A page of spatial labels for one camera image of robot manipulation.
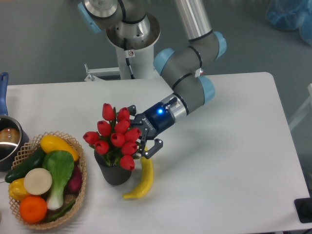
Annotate yellow banana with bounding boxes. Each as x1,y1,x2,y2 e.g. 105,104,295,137
122,156,154,200

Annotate black device at table edge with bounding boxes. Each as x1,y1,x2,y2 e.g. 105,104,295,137
294,197,312,223

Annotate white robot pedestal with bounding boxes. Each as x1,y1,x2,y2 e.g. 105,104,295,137
85,13,160,81

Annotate white frame at right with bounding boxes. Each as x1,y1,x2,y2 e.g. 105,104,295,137
288,83,312,131

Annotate purple sweet potato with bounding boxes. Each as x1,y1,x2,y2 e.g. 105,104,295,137
67,164,82,193

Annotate dark grey ribbed vase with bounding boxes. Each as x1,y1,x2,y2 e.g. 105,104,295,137
94,151,132,185

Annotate white round radish slice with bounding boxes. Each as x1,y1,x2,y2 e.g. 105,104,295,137
24,168,52,195

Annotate woven wicker basket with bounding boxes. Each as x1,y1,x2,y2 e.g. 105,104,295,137
9,131,87,230

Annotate green bok choy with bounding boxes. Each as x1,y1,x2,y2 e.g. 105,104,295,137
42,150,74,210

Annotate yellow bell pepper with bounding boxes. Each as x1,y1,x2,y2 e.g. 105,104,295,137
9,178,30,201

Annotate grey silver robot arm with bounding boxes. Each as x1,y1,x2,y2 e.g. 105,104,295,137
78,0,227,158

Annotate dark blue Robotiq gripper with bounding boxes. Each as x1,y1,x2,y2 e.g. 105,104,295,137
128,102,175,159

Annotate green chili pepper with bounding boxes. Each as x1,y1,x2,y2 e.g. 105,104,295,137
44,199,76,223

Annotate yellow squash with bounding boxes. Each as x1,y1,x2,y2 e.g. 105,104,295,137
40,135,79,161

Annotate orange fruit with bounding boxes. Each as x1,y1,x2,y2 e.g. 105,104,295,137
19,196,47,223

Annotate blue plastic bag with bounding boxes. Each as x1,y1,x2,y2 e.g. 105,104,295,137
266,0,312,45

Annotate green cucumber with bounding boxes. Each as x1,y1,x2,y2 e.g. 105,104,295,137
4,147,46,183

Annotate blue handled saucepan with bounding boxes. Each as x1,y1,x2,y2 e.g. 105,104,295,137
0,72,29,172

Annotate red tulip bouquet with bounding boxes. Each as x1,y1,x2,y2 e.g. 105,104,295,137
83,103,141,171

